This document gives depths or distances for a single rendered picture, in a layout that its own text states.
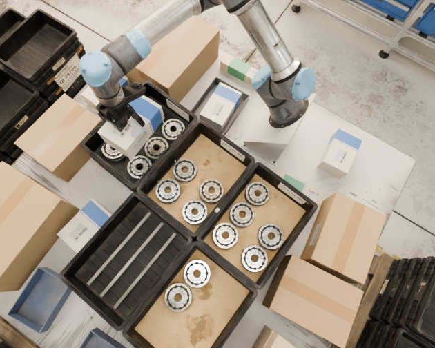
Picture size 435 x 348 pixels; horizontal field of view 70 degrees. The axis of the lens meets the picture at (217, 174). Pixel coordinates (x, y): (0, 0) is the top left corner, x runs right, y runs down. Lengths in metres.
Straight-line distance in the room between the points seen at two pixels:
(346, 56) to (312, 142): 1.42
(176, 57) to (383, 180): 1.14
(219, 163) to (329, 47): 1.82
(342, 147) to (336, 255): 0.51
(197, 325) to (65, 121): 1.00
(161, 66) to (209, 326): 1.10
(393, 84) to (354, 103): 0.38
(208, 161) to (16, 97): 1.38
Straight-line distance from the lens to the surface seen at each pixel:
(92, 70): 0.84
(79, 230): 1.42
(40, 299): 1.56
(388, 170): 1.73
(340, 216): 1.38
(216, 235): 1.26
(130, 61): 0.88
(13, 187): 1.45
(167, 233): 1.30
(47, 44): 2.30
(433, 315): 1.98
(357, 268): 1.38
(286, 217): 1.34
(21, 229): 1.40
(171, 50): 1.56
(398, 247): 2.48
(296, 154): 1.57
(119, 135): 1.11
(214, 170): 1.34
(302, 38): 2.91
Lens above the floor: 2.11
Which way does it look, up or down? 72 degrees down
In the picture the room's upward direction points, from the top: 7 degrees clockwise
